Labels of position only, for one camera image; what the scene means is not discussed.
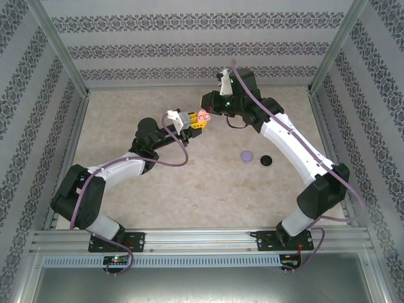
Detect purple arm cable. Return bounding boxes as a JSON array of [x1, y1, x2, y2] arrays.
[[69, 113, 190, 276], [231, 58, 365, 274]]

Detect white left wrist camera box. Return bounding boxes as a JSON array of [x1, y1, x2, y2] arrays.
[[166, 109, 194, 131]]

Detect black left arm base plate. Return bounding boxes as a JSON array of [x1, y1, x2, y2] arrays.
[[87, 232, 146, 253]]

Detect aluminium side rail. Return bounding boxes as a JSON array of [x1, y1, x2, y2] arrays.
[[307, 90, 359, 227], [42, 94, 91, 231]]

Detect aluminium frame post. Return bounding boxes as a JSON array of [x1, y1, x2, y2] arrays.
[[25, 0, 91, 97], [306, 0, 370, 95]]

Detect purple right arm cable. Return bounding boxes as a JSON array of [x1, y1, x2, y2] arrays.
[[231, 58, 365, 274]]

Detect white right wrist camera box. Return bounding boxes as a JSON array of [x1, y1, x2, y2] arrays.
[[217, 68, 235, 96]]

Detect white slotted cable duct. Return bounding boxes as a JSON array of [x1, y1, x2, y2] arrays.
[[42, 254, 282, 268]]

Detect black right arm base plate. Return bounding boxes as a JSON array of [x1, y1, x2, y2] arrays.
[[256, 230, 316, 253]]

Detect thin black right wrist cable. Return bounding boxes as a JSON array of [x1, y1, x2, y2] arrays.
[[225, 114, 251, 129]]

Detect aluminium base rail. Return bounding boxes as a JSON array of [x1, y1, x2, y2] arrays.
[[30, 229, 371, 254]]

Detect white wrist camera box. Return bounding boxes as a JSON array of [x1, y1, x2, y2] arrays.
[[217, 68, 235, 96], [166, 109, 194, 131]]

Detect grey metal shelf panel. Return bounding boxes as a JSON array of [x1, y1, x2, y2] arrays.
[[18, 266, 389, 303]]

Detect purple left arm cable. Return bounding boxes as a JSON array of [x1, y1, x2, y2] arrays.
[[69, 113, 190, 276]]

